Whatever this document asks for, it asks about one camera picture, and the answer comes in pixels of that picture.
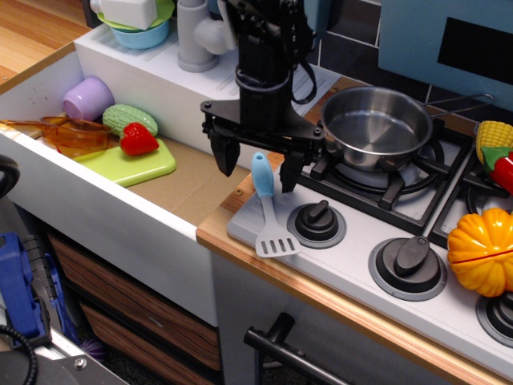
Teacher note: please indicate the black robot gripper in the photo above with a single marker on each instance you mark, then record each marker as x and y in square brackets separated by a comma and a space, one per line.
[263, 117]

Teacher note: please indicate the blue grey toy spatula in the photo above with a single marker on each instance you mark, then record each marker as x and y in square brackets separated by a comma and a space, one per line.
[274, 240]

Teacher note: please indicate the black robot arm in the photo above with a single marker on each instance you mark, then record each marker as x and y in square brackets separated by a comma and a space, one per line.
[273, 39]

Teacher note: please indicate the stainless steel pan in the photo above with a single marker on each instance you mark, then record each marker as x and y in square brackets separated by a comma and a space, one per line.
[376, 129]

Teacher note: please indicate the left black stove knob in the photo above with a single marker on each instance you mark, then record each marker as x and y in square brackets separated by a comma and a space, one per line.
[317, 225]

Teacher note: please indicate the black stove knob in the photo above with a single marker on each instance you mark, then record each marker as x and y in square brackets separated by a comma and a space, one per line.
[317, 225]
[408, 269]
[495, 317]

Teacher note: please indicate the red toy strawberry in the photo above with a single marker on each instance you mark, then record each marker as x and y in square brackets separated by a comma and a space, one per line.
[135, 140]

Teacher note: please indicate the grey toy faucet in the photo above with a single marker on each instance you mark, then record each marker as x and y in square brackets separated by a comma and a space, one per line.
[201, 38]

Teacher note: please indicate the white toy sink basin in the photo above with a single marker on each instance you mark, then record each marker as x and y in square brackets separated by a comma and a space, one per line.
[149, 230]

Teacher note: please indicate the green plastic cutting board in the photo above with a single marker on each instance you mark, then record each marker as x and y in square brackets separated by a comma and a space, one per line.
[124, 170]

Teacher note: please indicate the green toy corn cob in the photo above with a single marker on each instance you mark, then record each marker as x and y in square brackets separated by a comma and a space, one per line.
[118, 116]

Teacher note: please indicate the black left burner grate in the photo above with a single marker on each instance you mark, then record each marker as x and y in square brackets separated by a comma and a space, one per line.
[405, 198]

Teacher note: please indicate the black burner grate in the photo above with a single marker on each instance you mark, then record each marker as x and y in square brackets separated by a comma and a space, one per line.
[473, 192]
[405, 198]

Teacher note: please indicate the light blue plastic bowl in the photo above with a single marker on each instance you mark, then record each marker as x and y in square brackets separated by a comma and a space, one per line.
[142, 39]

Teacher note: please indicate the green plastic plate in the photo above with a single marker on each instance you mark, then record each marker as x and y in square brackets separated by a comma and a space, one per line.
[165, 11]

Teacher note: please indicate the purple plastic cup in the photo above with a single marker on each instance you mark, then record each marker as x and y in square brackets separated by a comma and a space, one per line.
[88, 100]

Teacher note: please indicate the white plastic box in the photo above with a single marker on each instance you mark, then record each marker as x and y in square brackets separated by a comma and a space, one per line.
[135, 14]

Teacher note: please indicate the middle black stove knob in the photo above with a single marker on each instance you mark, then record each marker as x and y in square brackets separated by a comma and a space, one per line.
[408, 269]

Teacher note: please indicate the orange transparent measuring cup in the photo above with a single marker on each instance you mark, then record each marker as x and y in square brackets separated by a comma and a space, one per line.
[68, 136]

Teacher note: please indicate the upper wooden drawer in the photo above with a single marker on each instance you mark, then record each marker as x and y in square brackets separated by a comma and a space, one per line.
[142, 309]

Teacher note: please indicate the wooden drawer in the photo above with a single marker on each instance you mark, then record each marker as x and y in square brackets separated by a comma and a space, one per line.
[142, 309]
[163, 364]

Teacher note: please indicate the black right burner grate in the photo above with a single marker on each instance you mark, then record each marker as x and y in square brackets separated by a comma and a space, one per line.
[473, 192]

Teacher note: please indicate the yellow toy corn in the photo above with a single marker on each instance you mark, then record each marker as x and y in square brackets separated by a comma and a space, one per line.
[490, 133]

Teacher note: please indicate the lower wooden drawer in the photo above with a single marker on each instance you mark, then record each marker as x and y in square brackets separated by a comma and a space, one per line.
[163, 364]

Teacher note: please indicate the light blue toy microwave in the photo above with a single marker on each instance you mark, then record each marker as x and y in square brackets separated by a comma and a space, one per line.
[461, 46]

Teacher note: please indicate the orange toy pumpkin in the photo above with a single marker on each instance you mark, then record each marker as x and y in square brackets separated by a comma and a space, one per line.
[480, 252]

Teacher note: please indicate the red toy pepper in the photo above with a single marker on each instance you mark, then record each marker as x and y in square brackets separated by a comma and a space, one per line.
[497, 163]

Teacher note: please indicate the purple striped ball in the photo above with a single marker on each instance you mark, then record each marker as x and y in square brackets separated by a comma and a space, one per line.
[95, 349]

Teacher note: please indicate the blue clamp tool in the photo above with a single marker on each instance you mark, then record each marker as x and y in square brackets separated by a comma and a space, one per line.
[32, 291]

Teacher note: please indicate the right black stove knob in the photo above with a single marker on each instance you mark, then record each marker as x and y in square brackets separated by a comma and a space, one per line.
[495, 317]

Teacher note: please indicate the black oven door handle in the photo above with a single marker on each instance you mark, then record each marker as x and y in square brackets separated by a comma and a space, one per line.
[272, 343]

